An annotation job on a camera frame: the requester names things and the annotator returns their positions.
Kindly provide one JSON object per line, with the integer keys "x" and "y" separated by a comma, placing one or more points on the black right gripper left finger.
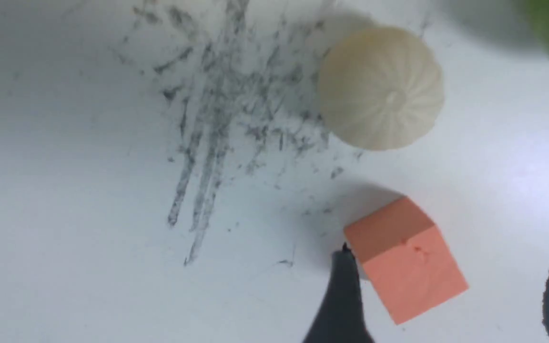
{"x": 340, "y": 318}

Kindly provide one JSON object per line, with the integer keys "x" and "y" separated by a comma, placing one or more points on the white toy bun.
{"x": 380, "y": 88}

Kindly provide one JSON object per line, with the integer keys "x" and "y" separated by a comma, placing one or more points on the orange foam cube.
{"x": 406, "y": 258}

